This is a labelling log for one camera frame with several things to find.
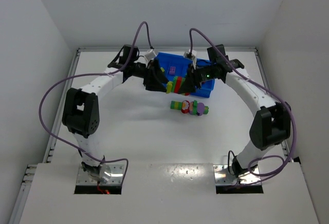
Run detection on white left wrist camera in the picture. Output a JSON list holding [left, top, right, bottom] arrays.
[[143, 49, 158, 63]]

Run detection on multicolour lego brick stack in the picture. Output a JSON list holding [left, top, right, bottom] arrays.
[[166, 76, 185, 94]]

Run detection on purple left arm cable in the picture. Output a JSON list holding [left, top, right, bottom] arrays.
[[39, 21, 155, 177]]

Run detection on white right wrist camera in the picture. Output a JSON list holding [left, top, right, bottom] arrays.
[[183, 49, 197, 68]]

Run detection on flower and butterfly lego assembly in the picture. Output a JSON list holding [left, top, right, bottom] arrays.
[[170, 100, 209, 116]]

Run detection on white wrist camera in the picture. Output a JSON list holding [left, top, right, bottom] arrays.
[[143, 49, 158, 63], [183, 49, 197, 68]]

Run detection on black cable at right base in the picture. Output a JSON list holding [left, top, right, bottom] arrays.
[[227, 150, 239, 177]]

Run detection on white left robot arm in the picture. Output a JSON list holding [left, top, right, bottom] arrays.
[[62, 45, 168, 181]]

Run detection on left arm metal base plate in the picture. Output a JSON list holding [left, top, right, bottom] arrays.
[[76, 164, 125, 186]]

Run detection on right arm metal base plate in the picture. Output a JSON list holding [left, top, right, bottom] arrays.
[[213, 164, 262, 186]]

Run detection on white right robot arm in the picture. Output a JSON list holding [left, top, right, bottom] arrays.
[[178, 45, 291, 177]]

